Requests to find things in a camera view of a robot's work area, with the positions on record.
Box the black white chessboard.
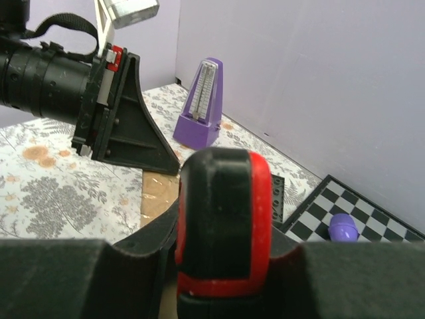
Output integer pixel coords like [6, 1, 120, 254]
[275, 175, 424, 243]

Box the brown cardboard express box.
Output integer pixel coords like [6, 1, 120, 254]
[140, 171, 179, 227]

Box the purple capped clear bottle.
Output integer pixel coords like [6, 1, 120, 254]
[173, 57, 223, 150]

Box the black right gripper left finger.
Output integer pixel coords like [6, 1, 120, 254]
[1, 203, 179, 318]

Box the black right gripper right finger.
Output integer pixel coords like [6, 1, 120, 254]
[265, 228, 424, 318]

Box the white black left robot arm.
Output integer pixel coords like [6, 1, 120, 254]
[1, 1, 180, 176]

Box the purple toy microphone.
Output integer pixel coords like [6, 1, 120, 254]
[328, 213, 359, 242]

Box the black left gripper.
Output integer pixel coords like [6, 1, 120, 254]
[72, 48, 180, 175]

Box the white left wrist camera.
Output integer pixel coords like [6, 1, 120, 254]
[94, 0, 159, 57]

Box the grey studded building plate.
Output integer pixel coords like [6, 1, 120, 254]
[272, 174, 285, 226]

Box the red black utility knife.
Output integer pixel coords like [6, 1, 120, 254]
[175, 147, 272, 319]

